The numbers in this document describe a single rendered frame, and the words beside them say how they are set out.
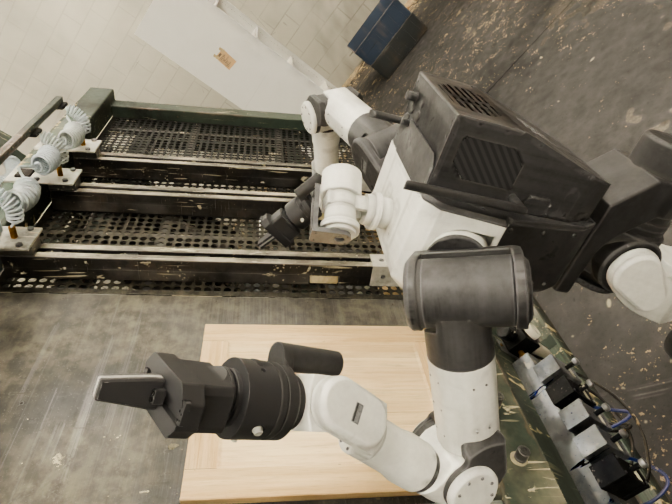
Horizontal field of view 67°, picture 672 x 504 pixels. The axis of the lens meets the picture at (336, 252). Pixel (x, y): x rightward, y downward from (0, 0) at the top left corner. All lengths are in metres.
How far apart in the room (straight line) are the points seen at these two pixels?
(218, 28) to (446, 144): 4.04
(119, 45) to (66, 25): 0.53
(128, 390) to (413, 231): 0.42
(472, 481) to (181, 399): 0.42
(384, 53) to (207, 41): 1.63
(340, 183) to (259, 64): 3.93
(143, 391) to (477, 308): 0.38
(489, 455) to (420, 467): 0.10
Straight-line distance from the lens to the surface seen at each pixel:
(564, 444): 1.20
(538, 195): 0.78
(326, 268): 1.39
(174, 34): 4.70
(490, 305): 0.62
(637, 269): 0.98
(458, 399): 0.70
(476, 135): 0.70
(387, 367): 1.21
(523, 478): 1.08
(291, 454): 1.03
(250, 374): 0.56
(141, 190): 1.73
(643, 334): 2.09
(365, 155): 0.97
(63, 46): 6.46
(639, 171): 0.95
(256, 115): 2.43
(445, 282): 0.62
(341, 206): 0.78
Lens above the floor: 1.73
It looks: 26 degrees down
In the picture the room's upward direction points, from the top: 59 degrees counter-clockwise
